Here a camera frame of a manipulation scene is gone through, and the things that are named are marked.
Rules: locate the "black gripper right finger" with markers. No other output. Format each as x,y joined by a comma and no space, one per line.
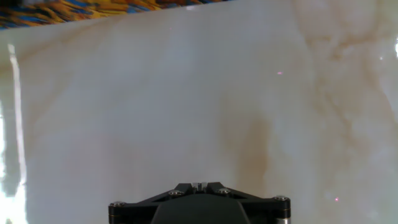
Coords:
267,208

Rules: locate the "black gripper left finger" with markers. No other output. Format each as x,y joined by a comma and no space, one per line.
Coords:
130,208

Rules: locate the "glossy marble pattern sheet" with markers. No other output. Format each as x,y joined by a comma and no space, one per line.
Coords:
155,109

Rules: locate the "blue starry painting cloth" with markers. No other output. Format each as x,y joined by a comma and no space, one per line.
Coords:
62,11

